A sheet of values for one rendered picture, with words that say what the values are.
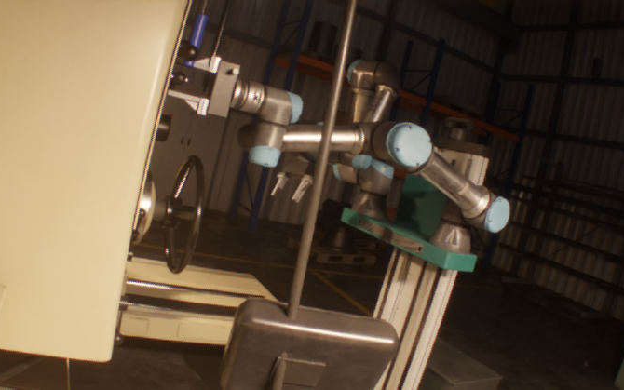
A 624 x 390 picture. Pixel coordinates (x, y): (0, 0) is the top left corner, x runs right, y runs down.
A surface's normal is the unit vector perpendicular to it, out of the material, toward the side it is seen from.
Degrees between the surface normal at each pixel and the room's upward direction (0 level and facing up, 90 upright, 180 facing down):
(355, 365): 109
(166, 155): 90
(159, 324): 90
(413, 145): 87
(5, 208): 90
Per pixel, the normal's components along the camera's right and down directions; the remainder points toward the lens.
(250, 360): 0.08, 0.44
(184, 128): 0.41, 0.18
